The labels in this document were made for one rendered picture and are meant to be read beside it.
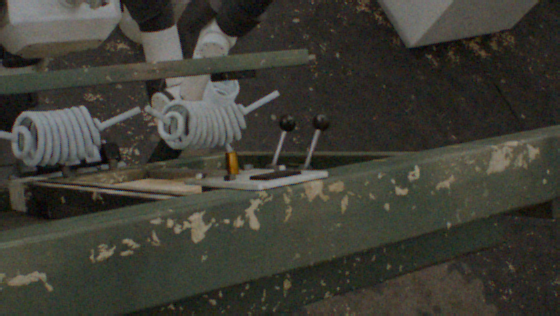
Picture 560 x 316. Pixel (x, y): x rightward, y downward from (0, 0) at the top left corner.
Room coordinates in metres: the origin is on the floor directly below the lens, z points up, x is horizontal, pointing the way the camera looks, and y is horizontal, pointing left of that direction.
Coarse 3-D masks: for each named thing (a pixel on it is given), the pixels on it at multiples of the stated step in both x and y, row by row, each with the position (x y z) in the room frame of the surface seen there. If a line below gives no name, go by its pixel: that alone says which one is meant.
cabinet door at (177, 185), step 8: (120, 184) 1.08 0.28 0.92; (128, 184) 1.08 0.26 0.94; (136, 184) 1.09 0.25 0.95; (144, 184) 1.09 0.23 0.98; (152, 184) 1.08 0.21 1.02; (160, 184) 1.07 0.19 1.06; (168, 184) 1.07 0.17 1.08; (176, 184) 1.06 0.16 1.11; (184, 184) 1.06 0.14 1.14; (200, 192) 1.00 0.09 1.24
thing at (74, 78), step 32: (128, 64) 0.56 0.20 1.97; (160, 64) 0.59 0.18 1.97; (192, 64) 0.62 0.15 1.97; (224, 64) 0.65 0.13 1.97; (256, 64) 0.69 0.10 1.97; (288, 64) 0.73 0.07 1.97; (32, 128) 0.47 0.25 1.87; (64, 128) 0.48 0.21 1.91; (96, 128) 0.52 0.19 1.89; (160, 128) 0.60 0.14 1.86; (192, 128) 0.61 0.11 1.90; (224, 128) 0.65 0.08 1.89; (32, 160) 0.43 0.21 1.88; (64, 160) 0.46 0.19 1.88
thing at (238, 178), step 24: (240, 72) 0.67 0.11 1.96; (216, 96) 0.65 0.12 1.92; (24, 192) 0.83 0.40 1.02; (48, 192) 0.79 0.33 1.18; (72, 192) 0.75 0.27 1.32; (96, 192) 0.72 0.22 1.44; (120, 192) 0.70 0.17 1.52; (144, 192) 0.71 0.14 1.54; (168, 192) 0.69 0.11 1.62; (192, 192) 0.69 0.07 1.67; (48, 216) 0.77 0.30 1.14; (72, 216) 0.73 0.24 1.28
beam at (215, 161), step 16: (176, 160) 1.30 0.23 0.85; (192, 160) 1.30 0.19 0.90; (208, 160) 1.34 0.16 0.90; (80, 176) 1.05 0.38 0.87; (96, 176) 1.06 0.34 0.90; (112, 176) 1.10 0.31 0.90; (128, 176) 1.13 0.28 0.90; (144, 176) 1.16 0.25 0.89; (0, 192) 0.85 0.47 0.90; (0, 208) 0.83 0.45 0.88
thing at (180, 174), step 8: (160, 168) 1.21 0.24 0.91; (168, 168) 1.20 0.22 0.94; (176, 168) 1.19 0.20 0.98; (184, 168) 1.19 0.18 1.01; (152, 176) 1.17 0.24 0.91; (160, 176) 1.16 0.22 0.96; (168, 176) 1.14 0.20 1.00; (176, 176) 1.13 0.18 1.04; (184, 176) 1.12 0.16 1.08; (192, 176) 1.11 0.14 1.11
